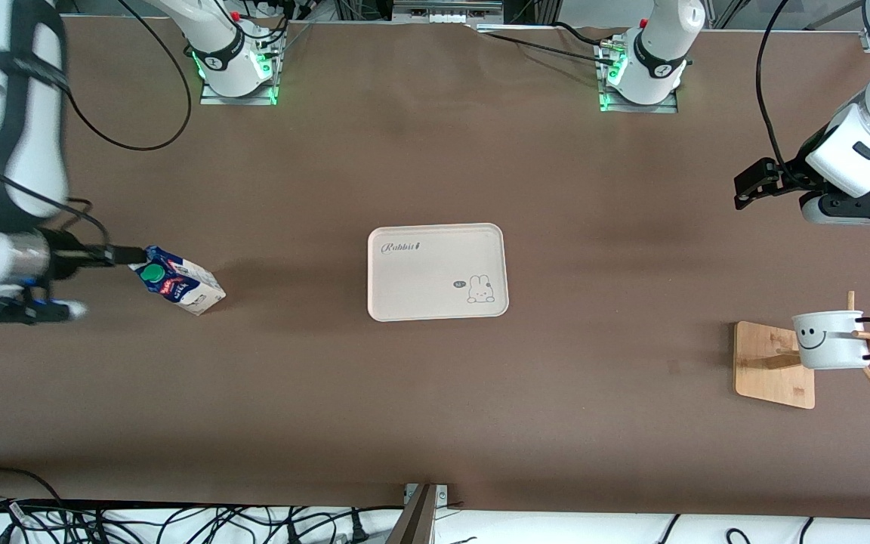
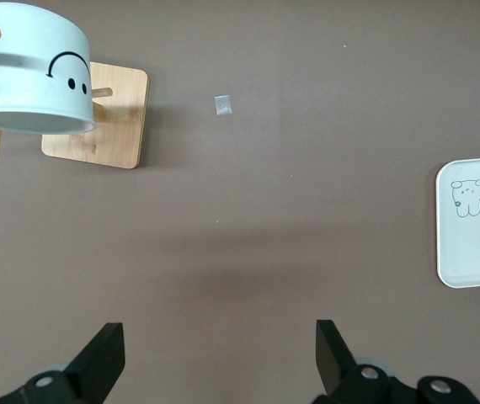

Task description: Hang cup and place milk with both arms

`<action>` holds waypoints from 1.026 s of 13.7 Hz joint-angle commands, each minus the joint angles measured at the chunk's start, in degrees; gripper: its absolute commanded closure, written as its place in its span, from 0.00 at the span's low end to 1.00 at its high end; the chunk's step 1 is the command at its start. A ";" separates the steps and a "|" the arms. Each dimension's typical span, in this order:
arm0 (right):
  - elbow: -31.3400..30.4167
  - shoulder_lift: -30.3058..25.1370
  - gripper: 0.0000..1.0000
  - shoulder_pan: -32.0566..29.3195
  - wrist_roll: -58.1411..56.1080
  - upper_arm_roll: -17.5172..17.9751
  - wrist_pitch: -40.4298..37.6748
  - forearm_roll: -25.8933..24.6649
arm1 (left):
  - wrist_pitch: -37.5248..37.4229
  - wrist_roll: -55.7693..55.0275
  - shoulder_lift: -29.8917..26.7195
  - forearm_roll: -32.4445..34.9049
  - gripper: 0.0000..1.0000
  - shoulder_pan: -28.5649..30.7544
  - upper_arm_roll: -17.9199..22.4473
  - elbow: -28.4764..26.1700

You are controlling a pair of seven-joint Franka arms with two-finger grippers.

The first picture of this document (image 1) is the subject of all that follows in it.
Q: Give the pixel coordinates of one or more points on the cream tray rabbit print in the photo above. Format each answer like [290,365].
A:
[435,272]

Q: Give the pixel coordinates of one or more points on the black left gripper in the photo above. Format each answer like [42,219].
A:
[786,179]

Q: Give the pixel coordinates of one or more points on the grey metal post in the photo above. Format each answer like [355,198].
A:
[416,521]

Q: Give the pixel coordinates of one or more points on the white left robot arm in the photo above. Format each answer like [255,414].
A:
[858,159]

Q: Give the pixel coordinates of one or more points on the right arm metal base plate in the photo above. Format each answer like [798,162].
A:
[239,100]

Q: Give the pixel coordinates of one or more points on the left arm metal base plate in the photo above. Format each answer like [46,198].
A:
[635,108]

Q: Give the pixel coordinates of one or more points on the blue white milk carton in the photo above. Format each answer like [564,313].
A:
[193,291]

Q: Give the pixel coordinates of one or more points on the wooden mug tree rack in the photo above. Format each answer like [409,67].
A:
[771,378]

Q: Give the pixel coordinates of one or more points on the silver bracket plate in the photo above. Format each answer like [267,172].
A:
[442,495]

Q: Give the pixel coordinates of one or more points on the silver metal frame rail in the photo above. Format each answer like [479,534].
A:
[446,11]

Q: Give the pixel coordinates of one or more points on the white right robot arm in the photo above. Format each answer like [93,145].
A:
[20,151]

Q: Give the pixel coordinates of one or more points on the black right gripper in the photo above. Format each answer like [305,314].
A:
[66,255]

